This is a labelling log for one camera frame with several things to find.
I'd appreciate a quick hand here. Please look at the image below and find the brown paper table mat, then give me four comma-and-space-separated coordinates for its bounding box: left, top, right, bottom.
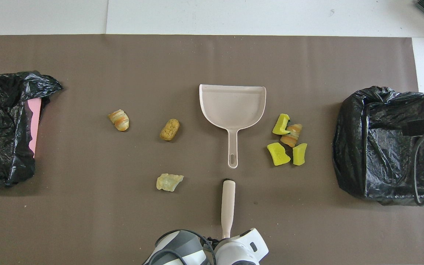
0, 34, 424, 265

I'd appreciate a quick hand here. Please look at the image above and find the black crumpled trash bag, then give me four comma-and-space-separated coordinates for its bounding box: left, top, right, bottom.
0, 71, 64, 187

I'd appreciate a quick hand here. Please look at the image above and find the yellow sponge piece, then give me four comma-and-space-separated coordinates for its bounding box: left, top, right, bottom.
266, 142, 292, 166
292, 143, 308, 166
272, 113, 291, 135

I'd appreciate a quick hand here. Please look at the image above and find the brown crumbly bread piece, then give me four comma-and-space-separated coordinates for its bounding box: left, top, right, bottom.
160, 118, 180, 141

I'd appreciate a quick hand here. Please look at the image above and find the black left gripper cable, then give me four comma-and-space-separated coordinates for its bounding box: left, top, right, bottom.
144, 229, 218, 265

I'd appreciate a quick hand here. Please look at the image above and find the pink plastic bin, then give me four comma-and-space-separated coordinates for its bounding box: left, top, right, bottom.
27, 98, 42, 159

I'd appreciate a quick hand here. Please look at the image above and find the beige plastic dustpan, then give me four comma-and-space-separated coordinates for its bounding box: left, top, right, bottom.
199, 84, 267, 169

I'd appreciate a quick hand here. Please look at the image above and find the beige handled black bristle brush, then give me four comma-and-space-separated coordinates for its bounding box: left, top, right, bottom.
220, 179, 236, 240

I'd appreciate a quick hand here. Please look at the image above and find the black bag lined bin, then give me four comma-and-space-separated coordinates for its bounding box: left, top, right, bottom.
332, 86, 424, 206

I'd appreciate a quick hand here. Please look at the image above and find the pale green bread piece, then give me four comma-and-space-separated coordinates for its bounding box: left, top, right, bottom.
156, 173, 184, 192

